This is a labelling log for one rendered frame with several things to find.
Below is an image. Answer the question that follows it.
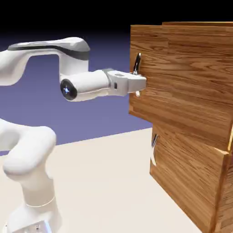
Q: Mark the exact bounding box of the curved silver door handle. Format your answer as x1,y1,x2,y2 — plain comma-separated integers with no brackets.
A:
150,134,158,167
132,52,142,97

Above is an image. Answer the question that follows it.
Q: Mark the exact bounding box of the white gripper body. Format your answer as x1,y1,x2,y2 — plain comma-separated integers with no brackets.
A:
127,73,147,94

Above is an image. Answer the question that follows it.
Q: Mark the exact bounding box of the light wood cabinet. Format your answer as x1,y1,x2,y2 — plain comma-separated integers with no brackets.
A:
128,21,233,233

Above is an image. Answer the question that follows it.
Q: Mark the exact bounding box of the large wood cabinet door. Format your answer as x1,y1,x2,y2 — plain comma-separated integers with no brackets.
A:
128,25,233,152

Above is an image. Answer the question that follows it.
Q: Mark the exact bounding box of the small wood cabinet door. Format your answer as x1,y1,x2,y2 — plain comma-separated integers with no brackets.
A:
149,125,229,233

